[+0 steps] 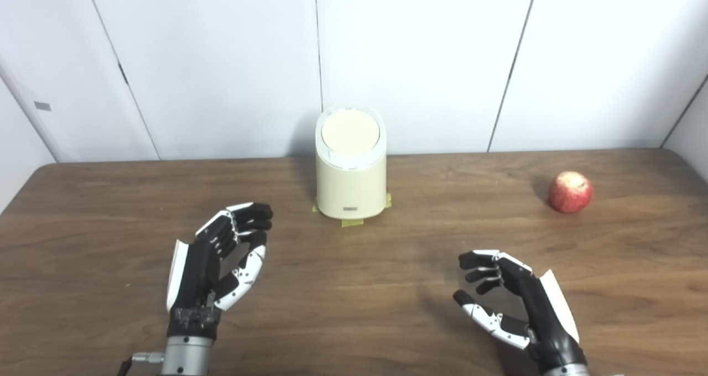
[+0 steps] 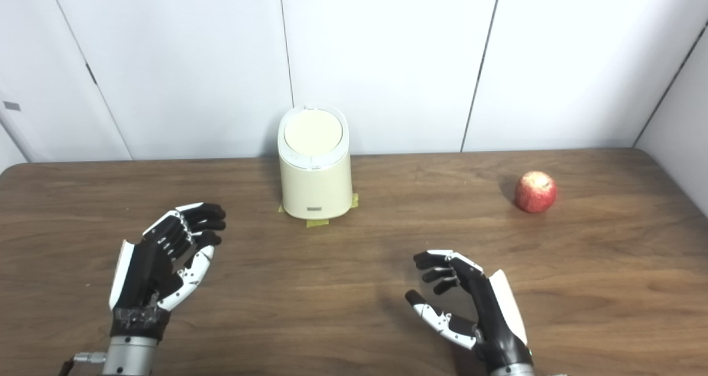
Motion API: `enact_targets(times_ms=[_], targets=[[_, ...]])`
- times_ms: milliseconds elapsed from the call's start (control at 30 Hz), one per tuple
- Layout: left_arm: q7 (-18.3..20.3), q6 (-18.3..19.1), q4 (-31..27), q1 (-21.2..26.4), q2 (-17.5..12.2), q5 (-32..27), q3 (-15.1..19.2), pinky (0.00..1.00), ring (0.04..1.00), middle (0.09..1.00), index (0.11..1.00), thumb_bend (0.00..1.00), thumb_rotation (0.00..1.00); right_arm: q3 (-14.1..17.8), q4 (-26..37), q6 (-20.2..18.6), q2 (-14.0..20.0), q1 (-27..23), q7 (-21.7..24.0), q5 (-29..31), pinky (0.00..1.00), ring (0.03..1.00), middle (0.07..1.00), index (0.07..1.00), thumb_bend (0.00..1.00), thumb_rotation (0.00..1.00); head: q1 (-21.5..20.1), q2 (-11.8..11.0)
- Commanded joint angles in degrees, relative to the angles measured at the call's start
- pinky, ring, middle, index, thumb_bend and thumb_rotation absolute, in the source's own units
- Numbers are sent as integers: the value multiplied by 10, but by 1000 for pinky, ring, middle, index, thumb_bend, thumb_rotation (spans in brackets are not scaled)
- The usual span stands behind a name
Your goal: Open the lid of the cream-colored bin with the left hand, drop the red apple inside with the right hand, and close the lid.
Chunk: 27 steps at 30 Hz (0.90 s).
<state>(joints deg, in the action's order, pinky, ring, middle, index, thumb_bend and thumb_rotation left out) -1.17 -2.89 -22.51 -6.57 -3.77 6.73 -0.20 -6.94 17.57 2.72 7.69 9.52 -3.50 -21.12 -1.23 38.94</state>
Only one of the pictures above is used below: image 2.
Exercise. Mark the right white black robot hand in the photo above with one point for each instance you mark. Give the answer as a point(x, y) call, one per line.
point(489, 309)

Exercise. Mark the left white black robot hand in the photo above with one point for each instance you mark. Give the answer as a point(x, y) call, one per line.
point(148, 265)

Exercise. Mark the red apple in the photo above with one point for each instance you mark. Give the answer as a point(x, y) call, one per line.
point(535, 192)

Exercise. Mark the cream round bin lid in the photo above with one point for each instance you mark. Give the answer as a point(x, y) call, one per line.
point(313, 132)

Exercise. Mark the cream-colored round bin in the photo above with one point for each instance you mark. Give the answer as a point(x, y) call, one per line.
point(315, 191)

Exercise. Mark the tall yellow tape piece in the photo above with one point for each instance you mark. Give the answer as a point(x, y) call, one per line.
point(354, 200)

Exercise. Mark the wide yellow tape piece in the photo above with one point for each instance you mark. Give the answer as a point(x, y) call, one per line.
point(317, 222)

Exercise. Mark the black wall panel hinge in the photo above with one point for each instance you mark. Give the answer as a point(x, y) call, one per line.
point(91, 73)

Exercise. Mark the grey wall label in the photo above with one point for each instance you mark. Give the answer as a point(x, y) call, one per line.
point(11, 106)

